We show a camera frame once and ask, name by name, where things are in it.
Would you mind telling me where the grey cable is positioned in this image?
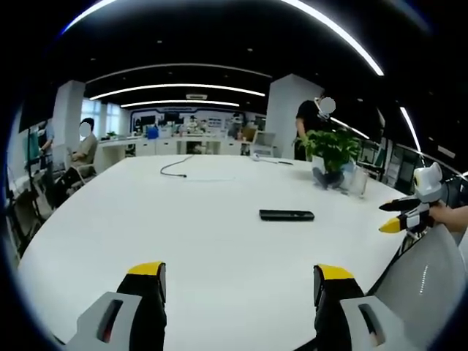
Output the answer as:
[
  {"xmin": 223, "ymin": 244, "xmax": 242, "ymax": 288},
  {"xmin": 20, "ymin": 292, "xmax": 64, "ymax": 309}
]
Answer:
[{"xmin": 159, "ymin": 154, "xmax": 195, "ymax": 179}]

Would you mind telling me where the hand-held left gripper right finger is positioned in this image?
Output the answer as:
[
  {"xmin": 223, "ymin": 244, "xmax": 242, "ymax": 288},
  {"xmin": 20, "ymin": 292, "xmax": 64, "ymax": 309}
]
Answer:
[{"xmin": 312, "ymin": 263, "xmax": 407, "ymax": 351}]

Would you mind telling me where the green potted plant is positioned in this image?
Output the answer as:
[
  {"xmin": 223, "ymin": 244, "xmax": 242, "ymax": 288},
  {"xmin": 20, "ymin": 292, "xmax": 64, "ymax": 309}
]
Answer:
[{"xmin": 293, "ymin": 128, "xmax": 363, "ymax": 191}]

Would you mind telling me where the grey office chair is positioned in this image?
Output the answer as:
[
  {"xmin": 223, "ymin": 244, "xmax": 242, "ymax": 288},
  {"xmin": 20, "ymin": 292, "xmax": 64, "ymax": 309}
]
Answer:
[{"xmin": 366, "ymin": 221, "xmax": 465, "ymax": 339}]

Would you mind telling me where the person's right hand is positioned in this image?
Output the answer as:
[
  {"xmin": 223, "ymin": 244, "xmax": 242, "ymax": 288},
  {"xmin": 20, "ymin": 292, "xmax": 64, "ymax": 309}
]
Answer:
[{"xmin": 429, "ymin": 203, "xmax": 468, "ymax": 235}]

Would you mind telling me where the white office counter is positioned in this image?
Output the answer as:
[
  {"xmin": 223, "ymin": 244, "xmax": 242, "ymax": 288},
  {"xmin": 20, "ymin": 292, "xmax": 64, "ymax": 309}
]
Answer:
[{"xmin": 97, "ymin": 133, "xmax": 257, "ymax": 173}]

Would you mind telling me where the black remote control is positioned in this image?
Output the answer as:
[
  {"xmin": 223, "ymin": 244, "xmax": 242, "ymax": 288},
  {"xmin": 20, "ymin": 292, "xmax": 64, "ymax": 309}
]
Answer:
[{"xmin": 259, "ymin": 208, "xmax": 316, "ymax": 222}]

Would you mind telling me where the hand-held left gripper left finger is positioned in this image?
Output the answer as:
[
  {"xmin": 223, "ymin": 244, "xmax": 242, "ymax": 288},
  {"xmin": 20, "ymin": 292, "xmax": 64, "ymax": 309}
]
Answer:
[{"xmin": 64, "ymin": 260, "xmax": 168, "ymax": 351}]

